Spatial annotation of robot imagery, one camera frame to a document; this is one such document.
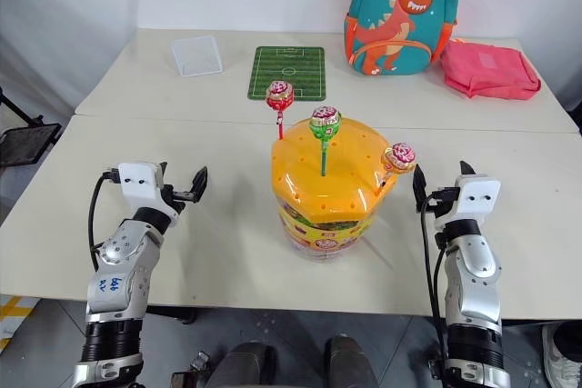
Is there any pink fabric bag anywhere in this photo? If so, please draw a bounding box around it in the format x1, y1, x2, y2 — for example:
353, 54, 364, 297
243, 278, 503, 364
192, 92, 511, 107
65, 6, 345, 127
439, 38, 543, 101

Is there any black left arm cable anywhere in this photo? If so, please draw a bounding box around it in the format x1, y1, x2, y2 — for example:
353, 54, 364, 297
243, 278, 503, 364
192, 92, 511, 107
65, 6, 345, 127
87, 170, 120, 272

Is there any green wrapped lollipop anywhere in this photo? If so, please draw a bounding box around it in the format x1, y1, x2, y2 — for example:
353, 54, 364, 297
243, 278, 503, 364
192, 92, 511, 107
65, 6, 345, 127
308, 104, 343, 178

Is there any black metal stand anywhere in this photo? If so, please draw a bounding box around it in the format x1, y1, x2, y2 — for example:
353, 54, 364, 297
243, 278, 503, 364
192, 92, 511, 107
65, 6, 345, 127
0, 86, 63, 170

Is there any orange wrapped lollipop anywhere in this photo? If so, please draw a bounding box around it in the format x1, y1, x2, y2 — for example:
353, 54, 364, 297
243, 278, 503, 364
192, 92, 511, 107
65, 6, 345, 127
373, 142, 417, 196

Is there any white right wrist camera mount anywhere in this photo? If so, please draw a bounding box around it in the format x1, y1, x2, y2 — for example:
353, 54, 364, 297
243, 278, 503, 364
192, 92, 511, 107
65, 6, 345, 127
431, 174, 503, 232

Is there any teal dinosaur backpack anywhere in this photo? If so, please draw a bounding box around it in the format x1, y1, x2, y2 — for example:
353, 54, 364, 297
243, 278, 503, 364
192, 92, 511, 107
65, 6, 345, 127
343, 0, 460, 77

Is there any small metal bracket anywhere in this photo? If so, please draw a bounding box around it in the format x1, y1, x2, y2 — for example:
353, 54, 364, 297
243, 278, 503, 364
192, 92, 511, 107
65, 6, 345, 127
169, 350, 211, 388

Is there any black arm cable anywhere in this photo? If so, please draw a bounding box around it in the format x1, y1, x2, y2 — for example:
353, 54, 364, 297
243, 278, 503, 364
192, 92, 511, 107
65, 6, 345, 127
87, 170, 120, 272
418, 191, 451, 364

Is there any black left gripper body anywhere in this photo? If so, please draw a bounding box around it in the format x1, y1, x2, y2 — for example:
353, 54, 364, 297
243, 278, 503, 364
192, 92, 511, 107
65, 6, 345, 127
159, 182, 198, 215

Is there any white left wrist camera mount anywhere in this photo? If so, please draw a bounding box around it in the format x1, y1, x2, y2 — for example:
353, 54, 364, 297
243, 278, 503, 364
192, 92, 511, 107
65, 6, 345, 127
116, 161, 181, 228

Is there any white mesh basket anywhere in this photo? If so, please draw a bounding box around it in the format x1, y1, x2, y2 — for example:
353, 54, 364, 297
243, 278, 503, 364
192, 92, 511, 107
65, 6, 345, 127
170, 35, 226, 77

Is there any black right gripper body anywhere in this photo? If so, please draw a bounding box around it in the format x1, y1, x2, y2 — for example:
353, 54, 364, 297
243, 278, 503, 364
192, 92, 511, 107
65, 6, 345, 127
424, 185, 461, 222

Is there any red wrapped lollipop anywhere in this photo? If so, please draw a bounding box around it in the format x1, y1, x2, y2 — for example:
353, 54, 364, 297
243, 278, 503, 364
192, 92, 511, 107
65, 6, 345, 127
264, 79, 296, 141

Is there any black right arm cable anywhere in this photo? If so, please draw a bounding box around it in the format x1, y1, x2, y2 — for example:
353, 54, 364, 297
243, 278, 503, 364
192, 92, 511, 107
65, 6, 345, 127
418, 191, 451, 364

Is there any green soccer field mat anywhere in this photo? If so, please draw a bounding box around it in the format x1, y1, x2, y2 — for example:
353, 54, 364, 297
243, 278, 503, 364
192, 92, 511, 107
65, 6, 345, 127
246, 45, 329, 103

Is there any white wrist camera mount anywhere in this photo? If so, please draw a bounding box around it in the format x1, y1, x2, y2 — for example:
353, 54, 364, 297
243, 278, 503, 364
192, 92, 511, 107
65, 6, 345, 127
116, 161, 181, 228
431, 174, 503, 232

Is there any yellow-lidded lollipop jar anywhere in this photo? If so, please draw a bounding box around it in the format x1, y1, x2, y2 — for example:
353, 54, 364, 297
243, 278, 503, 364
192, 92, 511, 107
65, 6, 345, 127
270, 116, 402, 263

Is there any dark rounded shape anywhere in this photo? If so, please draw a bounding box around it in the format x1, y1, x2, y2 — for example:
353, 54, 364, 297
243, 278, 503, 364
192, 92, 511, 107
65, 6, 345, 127
324, 333, 379, 388
205, 341, 279, 388

